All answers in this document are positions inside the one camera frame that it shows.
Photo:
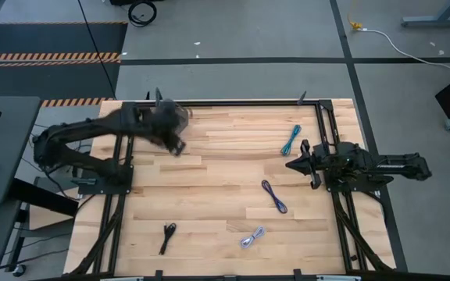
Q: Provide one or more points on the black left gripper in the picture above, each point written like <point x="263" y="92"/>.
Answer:
<point x="162" y="130"/>

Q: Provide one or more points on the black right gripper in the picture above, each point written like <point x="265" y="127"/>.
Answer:
<point x="318" y="162"/>

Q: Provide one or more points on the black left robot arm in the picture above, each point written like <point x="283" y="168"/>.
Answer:
<point x="92" y="125"/>

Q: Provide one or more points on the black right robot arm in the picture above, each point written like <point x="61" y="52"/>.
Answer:
<point x="365" y="162"/>

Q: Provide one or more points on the silver aluminium bar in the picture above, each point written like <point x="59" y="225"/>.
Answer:
<point x="121" y="279"/>
<point x="338" y="278"/>

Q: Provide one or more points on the black desk beam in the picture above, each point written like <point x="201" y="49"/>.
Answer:
<point x="41" y="197"/>

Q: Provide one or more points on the yellow power plug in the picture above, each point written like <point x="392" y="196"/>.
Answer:
<point x="356" y="25"/>

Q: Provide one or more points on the black hazard-striped floor mat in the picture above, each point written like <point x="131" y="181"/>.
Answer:
<point x="33" y="39"/>

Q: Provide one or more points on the grey metal table leg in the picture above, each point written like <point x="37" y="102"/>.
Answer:
<point x="436" y="20"/>

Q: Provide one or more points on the black caster wheel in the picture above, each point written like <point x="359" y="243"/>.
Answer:
<point x="20" y="269"/>

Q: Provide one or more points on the black frame clamp lever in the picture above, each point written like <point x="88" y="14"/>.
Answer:
<point x="301" y="97"/>
<point x="157" y="97"/>

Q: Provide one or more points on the black aluminium table frame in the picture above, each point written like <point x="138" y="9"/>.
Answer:
<point x="248" y="104"/>

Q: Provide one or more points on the black frame bracket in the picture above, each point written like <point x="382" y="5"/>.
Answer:
<point x="297" y="274"/>
<point x="158" y="274"/>

